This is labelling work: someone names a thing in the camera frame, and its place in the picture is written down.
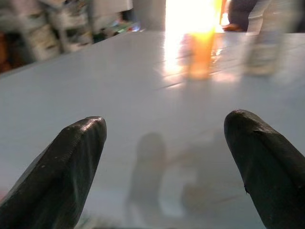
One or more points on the orange drink bottle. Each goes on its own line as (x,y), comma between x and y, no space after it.
(199,57)

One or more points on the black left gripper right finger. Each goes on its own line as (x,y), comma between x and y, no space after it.
(271,176)

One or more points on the cluttered storage shelf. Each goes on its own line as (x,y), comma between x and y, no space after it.
(43,35)

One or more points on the clear water bottle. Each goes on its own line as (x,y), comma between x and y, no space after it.
(262,52)

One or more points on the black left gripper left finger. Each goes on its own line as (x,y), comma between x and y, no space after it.
(52,181)

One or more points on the person in dark clothes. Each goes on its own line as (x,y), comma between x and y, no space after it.
(238,14)

